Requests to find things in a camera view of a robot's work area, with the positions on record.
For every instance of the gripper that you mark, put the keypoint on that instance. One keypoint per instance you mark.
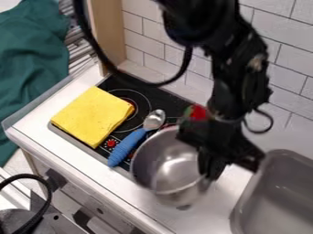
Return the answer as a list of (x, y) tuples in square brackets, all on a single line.
[(220, 137)]

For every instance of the silver pan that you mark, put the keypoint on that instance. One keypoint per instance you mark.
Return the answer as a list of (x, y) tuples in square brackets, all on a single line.
[(167, 164)]

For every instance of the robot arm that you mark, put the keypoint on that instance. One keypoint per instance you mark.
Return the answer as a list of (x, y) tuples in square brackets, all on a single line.
[(240, 61)]

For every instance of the red toy strawberry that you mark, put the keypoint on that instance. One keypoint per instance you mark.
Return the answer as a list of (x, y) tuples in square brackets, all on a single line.
[(198, 112)]

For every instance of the toy sink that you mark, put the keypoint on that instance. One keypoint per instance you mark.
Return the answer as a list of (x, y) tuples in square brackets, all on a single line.
[(277, 195)]

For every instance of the toy stove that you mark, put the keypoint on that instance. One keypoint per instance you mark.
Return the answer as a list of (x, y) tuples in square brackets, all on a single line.
[(153, 99)]

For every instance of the yellow cloth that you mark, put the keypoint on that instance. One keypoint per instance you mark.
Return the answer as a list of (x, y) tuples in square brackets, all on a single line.
[(93, 115)]

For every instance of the green cloth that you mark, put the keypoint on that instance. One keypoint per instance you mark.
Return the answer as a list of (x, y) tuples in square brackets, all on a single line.
[(28, 61)]

